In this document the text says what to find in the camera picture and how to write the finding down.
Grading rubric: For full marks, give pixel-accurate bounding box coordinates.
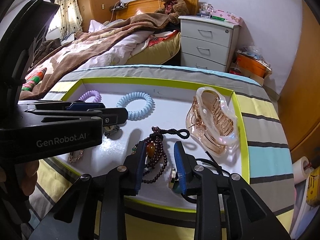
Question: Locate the bear charm hair tie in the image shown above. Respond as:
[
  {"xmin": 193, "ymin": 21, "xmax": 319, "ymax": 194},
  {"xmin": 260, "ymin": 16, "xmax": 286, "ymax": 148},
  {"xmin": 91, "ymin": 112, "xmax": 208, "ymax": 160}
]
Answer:
[{"xmin": 102, "ymin": 125, "xmax": 121, "ymax": 138}]

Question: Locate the purple spiral hair tie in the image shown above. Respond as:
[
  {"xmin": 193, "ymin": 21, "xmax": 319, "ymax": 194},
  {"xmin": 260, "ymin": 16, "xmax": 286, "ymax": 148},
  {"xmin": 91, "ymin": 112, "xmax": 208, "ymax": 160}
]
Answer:
[{"xmin": 77, "ymin": 89, "xmax": 102, "ymax": 104}]

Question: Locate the light blue spiral hair tie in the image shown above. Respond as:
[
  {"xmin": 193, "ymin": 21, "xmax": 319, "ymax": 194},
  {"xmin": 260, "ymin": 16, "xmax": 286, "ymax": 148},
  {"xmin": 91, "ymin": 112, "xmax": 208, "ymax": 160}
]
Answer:
[{"xmin": 116, "ymin": 91, "xmax": 155, "ymax": 121}]

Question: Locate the dark beaded necklace amber pendant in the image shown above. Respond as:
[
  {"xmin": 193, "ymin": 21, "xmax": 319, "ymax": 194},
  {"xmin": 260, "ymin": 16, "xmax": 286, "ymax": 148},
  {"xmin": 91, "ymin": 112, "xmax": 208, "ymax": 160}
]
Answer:
[{"xmin": 136, "ymin": 127, "xmax": 190, "ymax": 186}]

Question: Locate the black hair tie with charm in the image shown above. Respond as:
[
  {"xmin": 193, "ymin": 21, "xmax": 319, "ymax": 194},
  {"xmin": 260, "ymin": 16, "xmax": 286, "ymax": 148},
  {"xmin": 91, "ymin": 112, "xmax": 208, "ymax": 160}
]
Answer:
[{"xmin": 167, "ymin": 151, "xmax": 231, "ymax": 204}]

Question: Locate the translucent pink hair claw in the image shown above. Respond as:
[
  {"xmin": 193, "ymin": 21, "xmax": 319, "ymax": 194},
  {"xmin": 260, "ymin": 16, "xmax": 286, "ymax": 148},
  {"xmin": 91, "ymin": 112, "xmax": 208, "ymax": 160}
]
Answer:
[{"xmin": 185, "ymin": 87, "xmax": 239, "ymax": 157}]

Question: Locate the person's left hand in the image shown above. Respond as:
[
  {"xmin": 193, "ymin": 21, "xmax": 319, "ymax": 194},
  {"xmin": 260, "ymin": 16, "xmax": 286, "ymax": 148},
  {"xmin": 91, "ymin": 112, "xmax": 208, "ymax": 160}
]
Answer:
[{"xmin": 1, "ymin": 160, "xmax": 40, "ymax": 197}]

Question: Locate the brown fleece blanket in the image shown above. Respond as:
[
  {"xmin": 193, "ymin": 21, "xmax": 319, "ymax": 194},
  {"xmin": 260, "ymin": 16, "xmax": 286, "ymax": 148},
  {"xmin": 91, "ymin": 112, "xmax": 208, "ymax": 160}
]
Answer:
[{"xmin": 19, "ymin": 13, "xmax": 169, "ymax": 100}]

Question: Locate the striped bed sheet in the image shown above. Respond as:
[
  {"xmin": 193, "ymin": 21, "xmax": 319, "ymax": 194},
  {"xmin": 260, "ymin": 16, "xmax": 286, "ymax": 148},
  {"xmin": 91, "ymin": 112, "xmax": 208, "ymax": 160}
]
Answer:
[{"xmin": 22, "ymin": 64, "xmax": 295, "ymax": 239}]

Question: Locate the white lilac duvet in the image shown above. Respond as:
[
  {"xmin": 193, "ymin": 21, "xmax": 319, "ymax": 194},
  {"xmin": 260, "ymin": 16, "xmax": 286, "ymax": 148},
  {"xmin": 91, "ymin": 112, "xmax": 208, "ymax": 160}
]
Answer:
[{"xmin": 72, "ymin": 18, "xmax": 157, "ymax": 70}]

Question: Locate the yellow mattress sheet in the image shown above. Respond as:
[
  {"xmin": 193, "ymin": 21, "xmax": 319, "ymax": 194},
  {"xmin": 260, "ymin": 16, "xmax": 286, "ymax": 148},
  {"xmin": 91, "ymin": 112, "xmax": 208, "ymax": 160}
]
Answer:
[{"xmin": 125, "ymin": 32, "xmax": 181, "ymax": 65}]

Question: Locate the patterned window curtain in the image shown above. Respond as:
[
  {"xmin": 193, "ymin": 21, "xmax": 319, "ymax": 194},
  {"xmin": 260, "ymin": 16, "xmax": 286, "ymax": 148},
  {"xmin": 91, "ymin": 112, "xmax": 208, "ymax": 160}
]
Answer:
[{"xmin": 55, "ymin": 0, "xmax": 83, "ymax": 40}]

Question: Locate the white paper roll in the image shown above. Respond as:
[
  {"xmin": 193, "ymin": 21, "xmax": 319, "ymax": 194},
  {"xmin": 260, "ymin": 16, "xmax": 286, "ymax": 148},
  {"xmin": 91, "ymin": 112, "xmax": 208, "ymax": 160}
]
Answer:
[{"xmin": 292, "ymin": 156, "xmax": 311, "ymax": 185}]

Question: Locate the yellow tin box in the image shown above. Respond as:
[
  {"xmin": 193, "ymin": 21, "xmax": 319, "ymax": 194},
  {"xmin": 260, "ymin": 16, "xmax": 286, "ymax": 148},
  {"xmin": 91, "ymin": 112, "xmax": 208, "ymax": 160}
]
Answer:
[{"xmin": 306, "ymin": 167, "xmax": 320, "ymax": 207}]

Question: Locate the green shallow cardboard box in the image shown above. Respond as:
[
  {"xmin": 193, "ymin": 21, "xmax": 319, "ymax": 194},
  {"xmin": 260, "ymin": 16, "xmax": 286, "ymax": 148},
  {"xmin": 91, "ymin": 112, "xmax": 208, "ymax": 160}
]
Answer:
[{"xmin": 61, "ymin": 77, "xmax": 249, "ymax": 214}]

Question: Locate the wooden headboard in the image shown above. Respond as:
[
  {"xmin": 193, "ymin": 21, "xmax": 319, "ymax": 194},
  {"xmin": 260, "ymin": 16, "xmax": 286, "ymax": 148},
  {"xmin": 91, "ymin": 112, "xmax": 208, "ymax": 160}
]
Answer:
[{"xmin": 116, "ymin": 0, "xmax": 199, "ymax": 20}]

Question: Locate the grey drawer nightstand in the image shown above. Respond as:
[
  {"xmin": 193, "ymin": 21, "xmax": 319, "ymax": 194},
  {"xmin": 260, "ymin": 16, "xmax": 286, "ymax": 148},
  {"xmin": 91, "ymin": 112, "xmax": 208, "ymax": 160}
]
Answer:
[{"xmin": 179, "ymin": 16, "xmax": 240, "ymax": 72}]

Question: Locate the large wooden wardrobe right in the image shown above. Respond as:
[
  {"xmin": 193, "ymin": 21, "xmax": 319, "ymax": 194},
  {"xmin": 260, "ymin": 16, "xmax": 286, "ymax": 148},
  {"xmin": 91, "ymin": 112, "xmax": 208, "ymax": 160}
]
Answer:
[{"xmin": 278, "ymin": 2, "xmax": 319, "ymax": 162}]

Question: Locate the brown teddy bear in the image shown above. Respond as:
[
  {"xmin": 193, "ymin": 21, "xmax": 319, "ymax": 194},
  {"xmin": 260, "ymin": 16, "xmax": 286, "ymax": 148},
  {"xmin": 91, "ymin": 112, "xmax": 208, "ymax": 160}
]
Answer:
[{"xmin": 155, "ymin": 0, "xmax": 189, "ymax": 24}]

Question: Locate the cardboard box on floor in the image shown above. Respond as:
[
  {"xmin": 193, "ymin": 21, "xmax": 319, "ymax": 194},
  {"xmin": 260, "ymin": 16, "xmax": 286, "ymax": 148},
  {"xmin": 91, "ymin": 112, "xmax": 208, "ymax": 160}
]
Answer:
[{"xmin": 247, "ymin": 67, "xmax": 272, "ymax": 86}]

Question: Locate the orange plastic bin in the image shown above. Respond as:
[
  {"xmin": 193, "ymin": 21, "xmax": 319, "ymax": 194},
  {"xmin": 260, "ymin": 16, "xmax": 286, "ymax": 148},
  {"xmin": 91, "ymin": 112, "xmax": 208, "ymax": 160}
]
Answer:
[{"xmin": 236, "ymin": 54, "xmax": 267, "ymax": 70}]

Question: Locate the pink floral box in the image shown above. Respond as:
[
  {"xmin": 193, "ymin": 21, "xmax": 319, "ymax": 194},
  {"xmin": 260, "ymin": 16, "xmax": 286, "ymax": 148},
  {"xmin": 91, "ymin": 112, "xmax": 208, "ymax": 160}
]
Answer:
[{"xmin": 211, "ymin": 9, "xmax": 243, "ymax": 26}]

